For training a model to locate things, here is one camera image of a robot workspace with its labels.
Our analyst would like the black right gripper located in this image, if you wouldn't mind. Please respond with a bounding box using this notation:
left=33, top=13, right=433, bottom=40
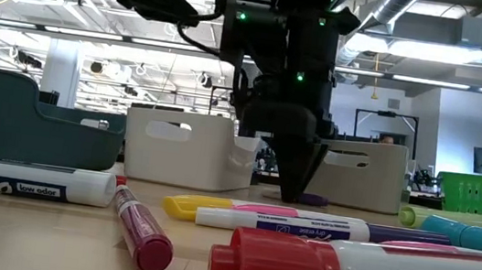
left=230, top=20, right=348, bottom=208

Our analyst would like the purple cap marker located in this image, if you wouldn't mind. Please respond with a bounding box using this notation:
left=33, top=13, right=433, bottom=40
left=296, top=191, right=331, bottom=210

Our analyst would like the lime green highlighter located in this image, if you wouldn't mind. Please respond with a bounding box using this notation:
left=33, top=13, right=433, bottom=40
left=397, top=203, right=482, bottom=237

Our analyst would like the purple dry-erase marker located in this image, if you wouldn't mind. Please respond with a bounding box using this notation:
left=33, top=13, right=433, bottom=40
left=194, top=201, right=455, bottom=257

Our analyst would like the long magenta cap marker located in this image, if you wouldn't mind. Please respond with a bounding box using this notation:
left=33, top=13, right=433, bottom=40
left=105, top=182, right=183, bottom=270

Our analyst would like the blue Expo marker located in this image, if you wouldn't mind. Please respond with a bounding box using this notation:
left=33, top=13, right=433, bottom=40
left=0, top=157, right=120, bottom=211

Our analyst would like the grey plastic bin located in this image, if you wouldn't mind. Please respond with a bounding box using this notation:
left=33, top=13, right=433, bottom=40
left=304, top=134, right=412, bottom=218

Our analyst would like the long overhead light bar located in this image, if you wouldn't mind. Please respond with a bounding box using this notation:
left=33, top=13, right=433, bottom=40
left=0, top=17, right=482, bottom=93

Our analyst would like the white plastic bin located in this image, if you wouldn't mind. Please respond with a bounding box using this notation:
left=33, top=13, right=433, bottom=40
left=118, top=103, right=267, bottom=198

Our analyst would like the white pillar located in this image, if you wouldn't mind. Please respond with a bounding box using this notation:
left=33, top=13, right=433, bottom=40
left=37, top=37, right=85, bottom=110

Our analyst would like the yellow cap white marker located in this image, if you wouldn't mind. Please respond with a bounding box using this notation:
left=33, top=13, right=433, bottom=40
left=159, top=190, right=237, bottom=227

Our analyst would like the teal plastic bin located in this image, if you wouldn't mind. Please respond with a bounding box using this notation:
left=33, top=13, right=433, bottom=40
left=0, top=67, right=132, bottom=175

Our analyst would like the black frame stand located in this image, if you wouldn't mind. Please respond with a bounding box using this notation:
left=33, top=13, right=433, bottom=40
left=351, top=107, right=421, bottom=147

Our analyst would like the silver ventilation duct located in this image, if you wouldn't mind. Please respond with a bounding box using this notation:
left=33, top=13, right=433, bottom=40
left=334, top=0, right=429, bottom=80

